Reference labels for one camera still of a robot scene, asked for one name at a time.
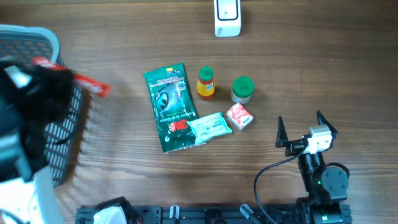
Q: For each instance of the green lid white jar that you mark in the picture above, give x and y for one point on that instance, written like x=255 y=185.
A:
x=242 y=89

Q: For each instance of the red white snack packet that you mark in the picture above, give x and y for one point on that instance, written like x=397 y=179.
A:
x=100 y=89

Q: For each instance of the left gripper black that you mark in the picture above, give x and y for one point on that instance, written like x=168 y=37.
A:
x=57 y=80

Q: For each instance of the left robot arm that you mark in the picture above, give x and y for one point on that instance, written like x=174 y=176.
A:
x=27 y=192

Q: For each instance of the grey mesh shopping basket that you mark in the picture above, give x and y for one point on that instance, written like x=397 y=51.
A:
x=24 y=44

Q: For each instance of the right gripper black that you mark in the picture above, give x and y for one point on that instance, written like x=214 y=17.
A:
x=293 y=146

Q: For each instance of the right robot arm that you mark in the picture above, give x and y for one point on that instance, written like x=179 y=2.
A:
x=326 y=184

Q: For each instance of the teal wet wipes pack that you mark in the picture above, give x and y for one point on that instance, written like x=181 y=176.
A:
x=208 y=127

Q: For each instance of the white barcode scanner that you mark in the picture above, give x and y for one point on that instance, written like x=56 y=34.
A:
x=227 y=18

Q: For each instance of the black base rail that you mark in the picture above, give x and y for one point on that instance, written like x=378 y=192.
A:
x=285 y=213

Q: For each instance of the red white small box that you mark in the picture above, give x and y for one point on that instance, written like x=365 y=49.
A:
x=239 y=116

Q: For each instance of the red sauce bottle green cap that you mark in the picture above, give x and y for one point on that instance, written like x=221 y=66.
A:
x=206 y=84

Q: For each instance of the green 3M gloves packet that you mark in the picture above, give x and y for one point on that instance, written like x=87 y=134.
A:
x=173 y=106

